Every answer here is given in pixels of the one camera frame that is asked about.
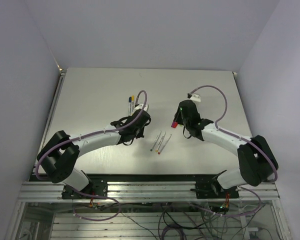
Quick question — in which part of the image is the green marker pen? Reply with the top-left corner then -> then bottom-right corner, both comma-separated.
150,131 -> 162,152

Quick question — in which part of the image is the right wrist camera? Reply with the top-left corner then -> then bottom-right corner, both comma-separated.
187,93 -> 201,103

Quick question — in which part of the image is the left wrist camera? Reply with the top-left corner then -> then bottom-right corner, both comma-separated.
132,103 -> 149,114

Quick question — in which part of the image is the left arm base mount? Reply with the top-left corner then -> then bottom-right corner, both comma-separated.
61,169 -> 108,200

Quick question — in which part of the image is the purple cable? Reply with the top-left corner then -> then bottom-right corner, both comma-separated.
188,85 -> 278,217
34,89 -> 149,221

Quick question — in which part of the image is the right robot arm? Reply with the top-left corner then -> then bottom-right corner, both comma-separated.
174,99 -> 279,198

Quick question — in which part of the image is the blue marker pen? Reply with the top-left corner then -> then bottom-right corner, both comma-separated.
128,96 -> 132,116

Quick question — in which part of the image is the red marker pen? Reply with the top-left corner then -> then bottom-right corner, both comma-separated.
157,134 -> 172,155

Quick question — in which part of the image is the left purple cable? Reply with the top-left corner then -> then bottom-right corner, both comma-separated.
34,89 -> 149,221

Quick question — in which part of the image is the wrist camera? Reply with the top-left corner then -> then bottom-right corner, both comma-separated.
187,93 -> 201,103
132,103 -> 149,114

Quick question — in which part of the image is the yellow marker pen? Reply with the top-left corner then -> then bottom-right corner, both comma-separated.
155,131 -> 167,153

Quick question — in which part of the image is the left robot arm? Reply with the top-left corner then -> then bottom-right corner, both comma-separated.
35,108 -> 151,199

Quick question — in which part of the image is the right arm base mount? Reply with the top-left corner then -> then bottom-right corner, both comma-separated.
190,170 -> 239,199

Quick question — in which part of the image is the orange marker pen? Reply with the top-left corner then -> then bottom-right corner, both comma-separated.
130,95 -> 135,116

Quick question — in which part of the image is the aluminium frame rail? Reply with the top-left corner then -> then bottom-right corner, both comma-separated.
17,181 -> 280,203

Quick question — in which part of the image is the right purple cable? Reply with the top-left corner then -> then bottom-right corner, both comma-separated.
188,85 -> 278,217

